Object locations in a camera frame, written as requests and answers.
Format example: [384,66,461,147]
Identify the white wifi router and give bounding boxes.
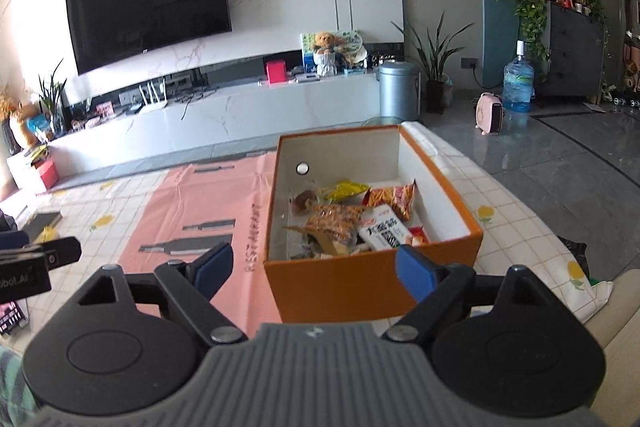
[138,78,168,114]

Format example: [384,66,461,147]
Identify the teddy bear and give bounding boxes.
[312,31,337,55]

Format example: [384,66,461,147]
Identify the yellow tissue pack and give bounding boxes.
[34,227,60,244]

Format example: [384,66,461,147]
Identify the red box on console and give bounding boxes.
[265,60,288,84]

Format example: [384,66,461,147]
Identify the black television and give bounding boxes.
[65,0,232,75]

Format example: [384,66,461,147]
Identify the dark cabinet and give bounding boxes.
[535,3,605,98]

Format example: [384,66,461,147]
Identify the silver trash can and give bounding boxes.
[376,62,421,121]

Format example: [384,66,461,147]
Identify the hanging vine plant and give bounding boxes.
[512,0,551,66]

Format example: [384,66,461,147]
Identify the mixed nut brittle pack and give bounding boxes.
[285,204,366,258]

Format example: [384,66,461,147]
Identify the brown cake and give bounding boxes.
[291,188,320,215]

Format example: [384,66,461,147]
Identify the black book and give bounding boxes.
[22,211,62,243]

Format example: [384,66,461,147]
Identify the white pretzel stick box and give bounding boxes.
[358,205,413,251]

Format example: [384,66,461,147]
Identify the pink plastic mat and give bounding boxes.
[118,152,280,336]

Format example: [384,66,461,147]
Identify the red snack bag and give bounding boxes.
[409,227,430,248]

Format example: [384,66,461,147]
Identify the white tv console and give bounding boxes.
[6,70,386,195]

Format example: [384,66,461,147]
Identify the Mimi shrimp stick bag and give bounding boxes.
[362,181,416,222]

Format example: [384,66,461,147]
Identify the orange cardboard box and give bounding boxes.
[264,122,483,323]

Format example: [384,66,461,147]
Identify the potted green plant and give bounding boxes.
[390,11,474,114]

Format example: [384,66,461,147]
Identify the pink small heater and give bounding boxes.
[475,92,504,135]

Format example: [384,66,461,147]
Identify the yellow snack packet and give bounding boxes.
[320,180,370,204]

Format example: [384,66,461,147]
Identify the lemon pattern tablecloth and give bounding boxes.
[1,130,613,352]

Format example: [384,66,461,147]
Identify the blue water jug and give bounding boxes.
[502,40,535,113]

